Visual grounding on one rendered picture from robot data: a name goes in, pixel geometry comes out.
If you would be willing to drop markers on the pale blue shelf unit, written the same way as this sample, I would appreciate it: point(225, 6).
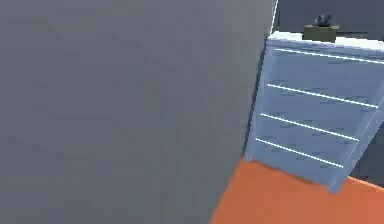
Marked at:
point(310, 110)

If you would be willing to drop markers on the grey plant in olive pot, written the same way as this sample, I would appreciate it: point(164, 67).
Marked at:
point(320, 31)

